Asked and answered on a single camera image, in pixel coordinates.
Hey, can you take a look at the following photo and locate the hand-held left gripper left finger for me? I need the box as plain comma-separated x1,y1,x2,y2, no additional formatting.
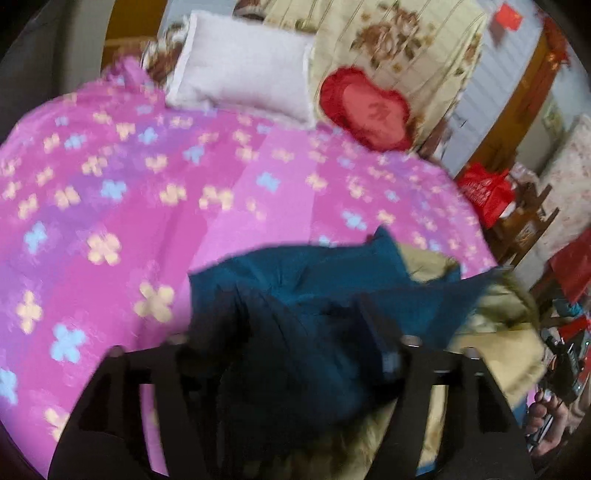
48,342,213,480

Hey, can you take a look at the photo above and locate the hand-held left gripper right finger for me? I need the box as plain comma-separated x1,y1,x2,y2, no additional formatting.
355,293,539,480

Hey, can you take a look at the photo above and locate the teal puffer jacket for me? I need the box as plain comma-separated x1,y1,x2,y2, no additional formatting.
187,225,504,480

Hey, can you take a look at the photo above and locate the person's right hand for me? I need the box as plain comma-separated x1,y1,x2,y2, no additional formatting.
524,388,575,457

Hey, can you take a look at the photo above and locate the khaki fur-trimmed coat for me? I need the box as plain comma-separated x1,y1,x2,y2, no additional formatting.
346,242,548,480

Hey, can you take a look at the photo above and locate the red cloth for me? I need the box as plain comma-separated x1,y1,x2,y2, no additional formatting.
549,240,591,301

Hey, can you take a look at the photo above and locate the wooden chair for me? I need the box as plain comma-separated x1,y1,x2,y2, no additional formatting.
489,182,561,268

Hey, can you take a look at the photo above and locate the pink floral bedsheet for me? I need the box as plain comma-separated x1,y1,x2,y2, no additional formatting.
0,55,499,476

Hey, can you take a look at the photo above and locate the pink floral lace curtain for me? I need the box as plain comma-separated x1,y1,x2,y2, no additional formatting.
538,115,591,259

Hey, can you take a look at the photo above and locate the red shopping bag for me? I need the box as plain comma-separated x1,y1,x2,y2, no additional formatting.
457,161,515,227

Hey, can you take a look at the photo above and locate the red heart-shaped pillow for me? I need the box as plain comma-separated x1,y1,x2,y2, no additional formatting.
320,67,413,153

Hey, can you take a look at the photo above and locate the yellow rose-print quilt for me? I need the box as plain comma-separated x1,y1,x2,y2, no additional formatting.
233,0,490,158

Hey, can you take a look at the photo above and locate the brown floral pillow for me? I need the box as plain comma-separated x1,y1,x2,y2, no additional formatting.
141,21,190,90

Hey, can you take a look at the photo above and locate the red door hanging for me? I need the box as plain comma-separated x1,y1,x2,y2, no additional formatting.
547,18,573,65

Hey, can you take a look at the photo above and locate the white pillow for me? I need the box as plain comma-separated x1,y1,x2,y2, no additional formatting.
165,10,317,130

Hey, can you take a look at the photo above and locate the framed wall picture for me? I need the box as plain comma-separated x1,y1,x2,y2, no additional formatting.
540,99,566,137

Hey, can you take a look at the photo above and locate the red paper wall decoration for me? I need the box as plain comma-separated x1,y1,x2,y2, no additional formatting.
496,4,522,31

